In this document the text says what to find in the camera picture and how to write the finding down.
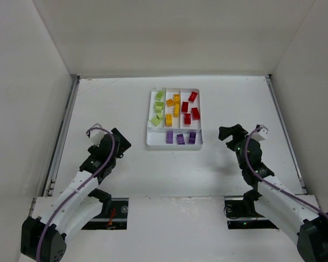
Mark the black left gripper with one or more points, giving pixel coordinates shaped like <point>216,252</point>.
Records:
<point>121,141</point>

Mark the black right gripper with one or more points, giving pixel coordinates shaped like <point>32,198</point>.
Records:
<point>234,134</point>

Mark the purple brick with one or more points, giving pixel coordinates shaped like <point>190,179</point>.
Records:
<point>180,139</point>
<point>192,138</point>

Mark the red rectangular brick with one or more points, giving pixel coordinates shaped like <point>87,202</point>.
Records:
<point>195,114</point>

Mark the red long brick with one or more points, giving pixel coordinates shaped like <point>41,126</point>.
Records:
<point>192,97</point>

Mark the lavender half-round brick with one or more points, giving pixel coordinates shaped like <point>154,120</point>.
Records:
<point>169,137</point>

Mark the yellow butterfly print brick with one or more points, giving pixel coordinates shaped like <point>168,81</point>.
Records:
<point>168,120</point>

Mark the small lime green brick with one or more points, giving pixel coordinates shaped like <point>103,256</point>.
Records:
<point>159,117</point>

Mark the yellow small square brick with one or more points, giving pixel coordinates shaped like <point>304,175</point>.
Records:
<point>170,103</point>

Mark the red butterfly-shaped brick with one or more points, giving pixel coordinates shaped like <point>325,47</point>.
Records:
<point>185,107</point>

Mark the yellow long brick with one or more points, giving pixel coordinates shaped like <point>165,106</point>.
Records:
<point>176,110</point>

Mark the lime green square brick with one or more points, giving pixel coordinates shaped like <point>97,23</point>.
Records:
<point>155,121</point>
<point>159,104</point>

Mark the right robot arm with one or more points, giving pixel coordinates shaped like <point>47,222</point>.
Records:
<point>305,224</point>

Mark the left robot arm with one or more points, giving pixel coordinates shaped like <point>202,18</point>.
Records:
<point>45,237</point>

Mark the white divided plastic tray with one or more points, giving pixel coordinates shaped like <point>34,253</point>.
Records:
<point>156,136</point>

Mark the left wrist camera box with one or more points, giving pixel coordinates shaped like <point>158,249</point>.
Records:
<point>96,134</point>

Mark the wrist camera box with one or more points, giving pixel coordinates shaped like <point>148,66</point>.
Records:
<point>96,134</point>
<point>261,133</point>

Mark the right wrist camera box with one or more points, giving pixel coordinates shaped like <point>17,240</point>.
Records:
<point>261,133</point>

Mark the left aluminium frame rail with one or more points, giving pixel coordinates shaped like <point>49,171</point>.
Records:
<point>48,185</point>

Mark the aluminium frame rail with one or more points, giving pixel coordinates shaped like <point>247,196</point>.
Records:
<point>48,185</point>
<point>286,134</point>

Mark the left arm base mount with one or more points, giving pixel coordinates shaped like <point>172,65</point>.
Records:
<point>113,214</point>

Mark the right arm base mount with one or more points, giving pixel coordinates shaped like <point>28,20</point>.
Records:
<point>241,215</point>

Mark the right aluminium frame rail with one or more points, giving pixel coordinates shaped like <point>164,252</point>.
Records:
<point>286,134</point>

